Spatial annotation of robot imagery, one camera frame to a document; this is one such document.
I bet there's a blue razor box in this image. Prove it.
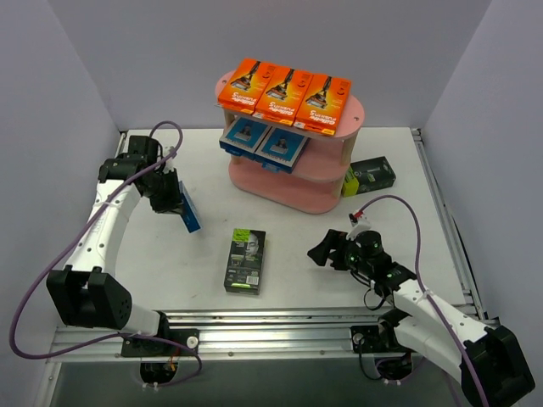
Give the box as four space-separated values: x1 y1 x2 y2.
255 127 309 174
219 118 271 160
178 181 201 233

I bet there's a black green razor box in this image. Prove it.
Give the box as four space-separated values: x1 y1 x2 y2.
341 156 396 198
223 228 266 295

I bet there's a small orange razor box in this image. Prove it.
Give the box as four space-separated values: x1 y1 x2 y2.
293 74 351 137

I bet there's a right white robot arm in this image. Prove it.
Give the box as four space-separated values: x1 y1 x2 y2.
307 229 535 406

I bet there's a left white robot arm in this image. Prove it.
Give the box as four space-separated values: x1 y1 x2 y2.
46 136 184 355

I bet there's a pink three-tier shelf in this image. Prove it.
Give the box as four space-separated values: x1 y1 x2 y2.
223 95 365 215

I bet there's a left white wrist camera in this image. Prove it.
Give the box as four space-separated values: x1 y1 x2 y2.
163 146 177 173

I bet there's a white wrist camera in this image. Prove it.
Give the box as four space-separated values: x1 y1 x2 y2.
348 210 372 240
163 146 177 173

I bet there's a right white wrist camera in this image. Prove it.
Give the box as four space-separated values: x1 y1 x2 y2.
348 210 372 240

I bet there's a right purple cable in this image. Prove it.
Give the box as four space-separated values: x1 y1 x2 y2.
354 194 489 407

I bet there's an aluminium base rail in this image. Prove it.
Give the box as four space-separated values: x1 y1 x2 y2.
46 311 508 364

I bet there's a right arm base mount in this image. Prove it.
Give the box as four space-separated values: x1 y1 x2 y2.
350 325 425 386

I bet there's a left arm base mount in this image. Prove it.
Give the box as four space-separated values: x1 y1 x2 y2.
120 329 203 388

